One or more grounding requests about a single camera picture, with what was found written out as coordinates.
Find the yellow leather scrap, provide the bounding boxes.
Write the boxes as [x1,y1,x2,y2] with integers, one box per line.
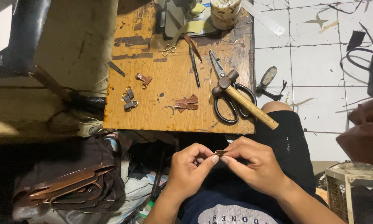
[171,2,212,47]

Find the white glue can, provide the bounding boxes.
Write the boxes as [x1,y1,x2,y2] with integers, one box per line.
[210,0,242,31]

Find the person's right hand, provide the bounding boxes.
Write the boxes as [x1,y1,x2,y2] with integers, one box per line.
[220,136,291,198]

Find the person's black shorts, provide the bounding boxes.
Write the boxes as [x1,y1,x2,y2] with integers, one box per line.
[202,110,317,200]

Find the black handled scissors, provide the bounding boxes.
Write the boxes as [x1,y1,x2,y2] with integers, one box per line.
[208,49,257,125]

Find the black strap loop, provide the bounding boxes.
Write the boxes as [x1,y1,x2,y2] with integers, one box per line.
[340,47,373,85]

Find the grey cardboard pattern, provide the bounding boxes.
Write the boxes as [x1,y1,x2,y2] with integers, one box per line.
[163,0,190,39]

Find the heap of plastic bags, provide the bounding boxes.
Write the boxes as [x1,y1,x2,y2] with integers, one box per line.
[106,132,174,224]

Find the thin brass rod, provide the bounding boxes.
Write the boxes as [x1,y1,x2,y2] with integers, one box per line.
[208,67,213,105]

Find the small wooden work table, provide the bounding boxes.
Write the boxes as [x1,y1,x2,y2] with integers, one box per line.
[102,0,256,135]

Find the black leather scrap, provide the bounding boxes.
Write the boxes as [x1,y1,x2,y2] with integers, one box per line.
[346,30,366,52]

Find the stack of brown leather strips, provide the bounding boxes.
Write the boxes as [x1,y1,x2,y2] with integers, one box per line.
[174,94,199,113]

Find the dark awl tool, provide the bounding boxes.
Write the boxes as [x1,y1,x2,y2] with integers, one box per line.
[188,43,201,89]

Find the person's navy printed shirt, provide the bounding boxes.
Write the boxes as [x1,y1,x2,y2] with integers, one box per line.
[180,174,328,224]

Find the brown leather bag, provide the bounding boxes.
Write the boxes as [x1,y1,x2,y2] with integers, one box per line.
[335,96,373,169]

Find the person's left hand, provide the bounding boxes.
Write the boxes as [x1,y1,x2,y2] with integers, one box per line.
[165,143,220,201]

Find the metal ruler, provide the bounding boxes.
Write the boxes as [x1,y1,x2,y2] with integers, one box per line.
[241,0,286,37]

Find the narrow brown leather strip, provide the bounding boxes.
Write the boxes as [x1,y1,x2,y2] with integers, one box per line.
[183,34,203,63]

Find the black metal pipe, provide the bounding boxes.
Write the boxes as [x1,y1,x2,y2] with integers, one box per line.
[3,0,52,73]

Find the tan star shaped scrap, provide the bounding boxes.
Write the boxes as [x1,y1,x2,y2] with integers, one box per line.
[304,14,329,29]

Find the wooden handled hammer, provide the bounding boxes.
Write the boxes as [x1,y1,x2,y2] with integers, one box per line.
[212,69,280,130]

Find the black handled brush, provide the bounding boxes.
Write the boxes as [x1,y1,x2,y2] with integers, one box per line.
[256,66,288,102]

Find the dark leather offcut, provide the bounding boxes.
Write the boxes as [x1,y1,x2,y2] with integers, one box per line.
[108,61,126,78]

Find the brown leather tab with ring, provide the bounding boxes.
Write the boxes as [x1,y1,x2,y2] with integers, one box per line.
[135,72,153,90]

